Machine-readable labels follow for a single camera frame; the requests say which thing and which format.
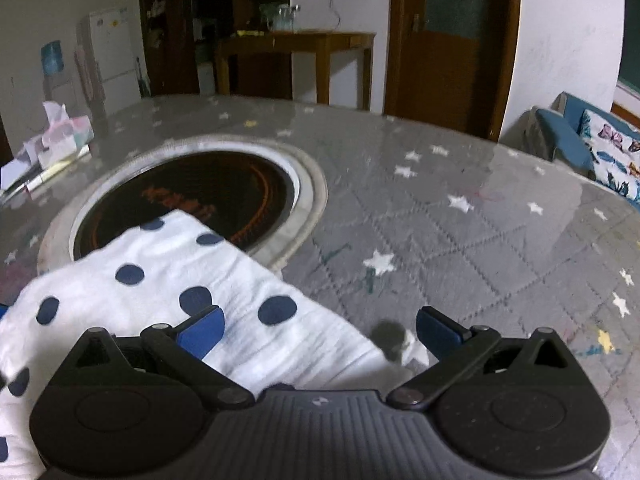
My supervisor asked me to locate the white navy polka dot garment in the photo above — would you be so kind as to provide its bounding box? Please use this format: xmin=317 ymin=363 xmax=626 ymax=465
xmin=1 ymin=211 xmax=411 ymax=479

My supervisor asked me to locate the round black induction cooktop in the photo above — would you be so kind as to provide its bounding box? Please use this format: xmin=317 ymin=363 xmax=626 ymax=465
xmin=74 ymin=151 xmax=295 ymax=259

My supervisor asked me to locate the blue sofa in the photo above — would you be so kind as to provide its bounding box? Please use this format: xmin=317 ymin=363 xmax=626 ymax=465
xmin=502 ymin=92 xmax=639 ymax=194

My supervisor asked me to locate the tissue pack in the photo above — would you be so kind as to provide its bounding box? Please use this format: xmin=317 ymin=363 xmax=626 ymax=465
xmin=1 ymin=101 xmax=94 ymax=193

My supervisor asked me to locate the butterfly print pillow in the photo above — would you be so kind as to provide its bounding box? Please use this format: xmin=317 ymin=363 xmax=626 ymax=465
xmin=579 ymin=110 xmax=639 ymax=206

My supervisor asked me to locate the wooden side table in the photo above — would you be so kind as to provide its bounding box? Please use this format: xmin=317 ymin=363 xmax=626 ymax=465
xmin=214 ymin=30 xmax=378 ymax=111

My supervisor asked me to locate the white refrigerator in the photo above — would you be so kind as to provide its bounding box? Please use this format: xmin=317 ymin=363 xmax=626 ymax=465
xmin=75 ymin=6 xmax=141 ymax=119

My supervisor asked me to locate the brown wooden door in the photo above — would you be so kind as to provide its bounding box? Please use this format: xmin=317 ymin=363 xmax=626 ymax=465
xmin=384 ymin=0 xmax=521 ymax=141

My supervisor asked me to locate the water dispenser with blue bottle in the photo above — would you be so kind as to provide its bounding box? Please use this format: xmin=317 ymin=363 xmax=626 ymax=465
xmin=40 ymin=40 xmax=77 ymax=110

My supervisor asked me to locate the glass jar on table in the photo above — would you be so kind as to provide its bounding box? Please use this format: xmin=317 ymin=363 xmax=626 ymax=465
xmin=271 ymin=4 xmax=300 ymax=32

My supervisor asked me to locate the dark green window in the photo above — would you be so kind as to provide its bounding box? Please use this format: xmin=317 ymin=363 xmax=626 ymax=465
xmin=618 ymin=0 xmax=640 ymax=92

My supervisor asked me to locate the dark wooden shelf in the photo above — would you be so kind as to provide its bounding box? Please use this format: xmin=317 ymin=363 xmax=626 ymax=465
xmin=139 ymin=0 xmax=291 ymax=96

